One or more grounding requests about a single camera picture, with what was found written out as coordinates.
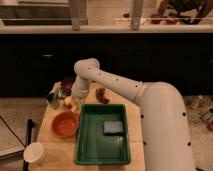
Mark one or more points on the blue sponge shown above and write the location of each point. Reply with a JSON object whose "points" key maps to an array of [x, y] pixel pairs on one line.
{"points": [[113, 127]]}

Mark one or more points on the dark red toy food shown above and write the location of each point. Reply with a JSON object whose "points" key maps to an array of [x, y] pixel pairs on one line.
{"points": [[66, 85]]}

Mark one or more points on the black cabinet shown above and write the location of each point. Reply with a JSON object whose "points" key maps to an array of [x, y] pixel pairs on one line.
{"points": [[31, 63]]}

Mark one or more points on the brown sausage toy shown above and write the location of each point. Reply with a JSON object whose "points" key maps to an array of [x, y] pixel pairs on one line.
{"points": [[100, 96]]}

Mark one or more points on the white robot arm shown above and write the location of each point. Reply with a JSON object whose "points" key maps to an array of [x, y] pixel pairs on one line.
{"points": [[165, 129]]}

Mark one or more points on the red bowl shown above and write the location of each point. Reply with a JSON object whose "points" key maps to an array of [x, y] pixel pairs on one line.
{"points": [[65, 124]]}

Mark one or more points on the green plastic tray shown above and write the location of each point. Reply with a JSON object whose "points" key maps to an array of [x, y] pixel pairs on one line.
{"points": [[93, 146]]}

